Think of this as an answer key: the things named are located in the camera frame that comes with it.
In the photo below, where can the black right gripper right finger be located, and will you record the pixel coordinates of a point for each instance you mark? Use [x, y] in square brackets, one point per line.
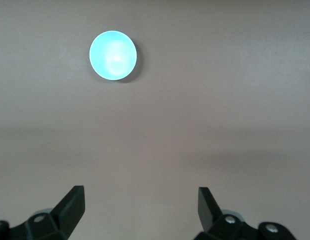
[212, 220]

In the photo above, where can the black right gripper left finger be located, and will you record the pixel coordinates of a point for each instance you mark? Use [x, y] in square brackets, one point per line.
[62, 220]

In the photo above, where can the light blue bowl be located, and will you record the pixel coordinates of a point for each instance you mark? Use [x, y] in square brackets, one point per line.
[112, 55]

